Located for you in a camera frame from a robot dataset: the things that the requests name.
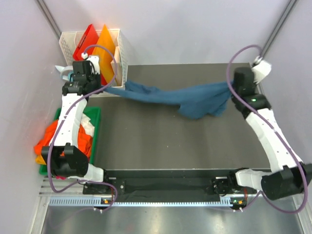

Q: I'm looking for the blue t-shirt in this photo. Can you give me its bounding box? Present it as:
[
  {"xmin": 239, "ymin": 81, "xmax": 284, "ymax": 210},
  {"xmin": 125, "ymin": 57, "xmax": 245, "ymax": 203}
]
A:
[{"xmin": 104, "ymin": 80, "xmax": 231, "ymax": 119}]

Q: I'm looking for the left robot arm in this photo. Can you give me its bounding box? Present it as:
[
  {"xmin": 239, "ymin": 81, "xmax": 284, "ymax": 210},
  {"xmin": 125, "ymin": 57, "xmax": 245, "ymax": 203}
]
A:
[{"xmin": 41, "ymin": 56, "xmax": 111, "ymax": 194}]

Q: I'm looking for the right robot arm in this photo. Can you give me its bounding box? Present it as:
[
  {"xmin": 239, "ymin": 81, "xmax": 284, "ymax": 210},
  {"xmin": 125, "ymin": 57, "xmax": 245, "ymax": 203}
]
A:
[{"xmin": 227, "ymin": 67, "xmax": 312, "ymax": 200}]

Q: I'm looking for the teal tape roll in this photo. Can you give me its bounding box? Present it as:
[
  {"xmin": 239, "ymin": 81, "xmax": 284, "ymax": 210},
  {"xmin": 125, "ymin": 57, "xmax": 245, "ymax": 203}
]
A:
[{"xmin": 68, "ymin": 71, "xmax": 73, "ymax": 82}]

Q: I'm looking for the green plastic crate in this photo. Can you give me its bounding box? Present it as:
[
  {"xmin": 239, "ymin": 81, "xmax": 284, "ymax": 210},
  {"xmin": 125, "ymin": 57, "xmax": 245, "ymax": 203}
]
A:
[{"xmin": 39, "ymin": 107, "xmax": 101, "ymax": 176}]

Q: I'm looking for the red plastic board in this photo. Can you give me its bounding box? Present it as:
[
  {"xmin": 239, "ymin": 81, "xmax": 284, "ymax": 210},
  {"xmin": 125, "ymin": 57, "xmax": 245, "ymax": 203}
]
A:
[{"xmin": 72, "ymin": 23, "xmax": 108, "ymax": 86}]

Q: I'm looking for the wooden board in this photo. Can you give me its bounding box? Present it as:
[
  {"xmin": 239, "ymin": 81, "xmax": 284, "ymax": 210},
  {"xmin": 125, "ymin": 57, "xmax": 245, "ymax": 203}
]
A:
[{"xmin": 111, "ymin": 46, "xmax": 122, "ymax": 87}]

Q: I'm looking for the orange plastic board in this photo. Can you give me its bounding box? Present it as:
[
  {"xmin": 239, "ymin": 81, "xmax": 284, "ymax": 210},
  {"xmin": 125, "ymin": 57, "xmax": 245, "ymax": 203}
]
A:
[{"xmin": 92, "ymin": 25, "xmax": 116, "ymax": 85}]

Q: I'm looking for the white slotted storage basket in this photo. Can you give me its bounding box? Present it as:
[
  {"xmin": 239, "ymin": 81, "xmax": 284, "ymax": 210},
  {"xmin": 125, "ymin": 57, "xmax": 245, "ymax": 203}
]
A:
[{"xmin": 59, "ymin": 29, "xmax": 128, "ymax": 90}]

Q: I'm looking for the orange t-shirt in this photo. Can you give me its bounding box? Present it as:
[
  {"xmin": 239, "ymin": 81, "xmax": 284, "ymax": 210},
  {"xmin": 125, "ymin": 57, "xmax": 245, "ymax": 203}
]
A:
[{"xmin": 34, "ymin": 120, "xmax": 93, "ymax": 158}]

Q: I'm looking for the yellow t-shirt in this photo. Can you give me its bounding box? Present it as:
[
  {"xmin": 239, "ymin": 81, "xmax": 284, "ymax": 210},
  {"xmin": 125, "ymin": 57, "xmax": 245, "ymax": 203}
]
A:
[{"xmin": 35, "ymin": 155, "xmax": 46, "ymax": 165}]

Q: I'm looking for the pink cloth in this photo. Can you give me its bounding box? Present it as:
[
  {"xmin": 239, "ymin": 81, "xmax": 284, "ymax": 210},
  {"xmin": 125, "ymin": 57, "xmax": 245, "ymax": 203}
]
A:
[{"xmin": 55, "ymin": 176, "xmax": 66, "ymax": 180}]

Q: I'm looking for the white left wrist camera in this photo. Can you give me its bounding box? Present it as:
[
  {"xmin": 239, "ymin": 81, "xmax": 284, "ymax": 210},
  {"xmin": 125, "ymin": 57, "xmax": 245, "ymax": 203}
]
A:
[{"xmin": 81, "ymin": 53, "xmax": 100, "ymax": 75}]

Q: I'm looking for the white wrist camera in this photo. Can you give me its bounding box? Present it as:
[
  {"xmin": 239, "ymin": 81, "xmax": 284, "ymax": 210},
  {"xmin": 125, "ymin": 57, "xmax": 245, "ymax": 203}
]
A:
[
  {"xmin": 81, "ymin": 53, "xmax": 100, "ymax": 75},
  {"xmin": 251, "ymin": 56, "xmax": 272, "ymax": 85}
]

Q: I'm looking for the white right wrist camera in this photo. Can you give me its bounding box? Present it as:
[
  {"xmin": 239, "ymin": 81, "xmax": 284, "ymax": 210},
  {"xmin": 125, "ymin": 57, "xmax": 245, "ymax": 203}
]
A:
[{"xmin": 251, "ymin": 56, "xmax": 272, "ymax": 85}]

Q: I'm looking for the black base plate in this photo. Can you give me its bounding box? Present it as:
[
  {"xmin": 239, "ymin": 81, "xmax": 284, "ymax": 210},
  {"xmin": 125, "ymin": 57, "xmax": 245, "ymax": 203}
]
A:
[{"xmin": 82, "ymin": 170, "xmax": 259, "ymax": 202}]

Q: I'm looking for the aluminium frame rail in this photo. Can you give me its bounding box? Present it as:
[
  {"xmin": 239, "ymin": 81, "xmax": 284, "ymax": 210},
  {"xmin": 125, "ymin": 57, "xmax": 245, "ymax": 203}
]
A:
[{"xmin": 39, "ymin": 177, "xmax": 83, "ymax": 196}]

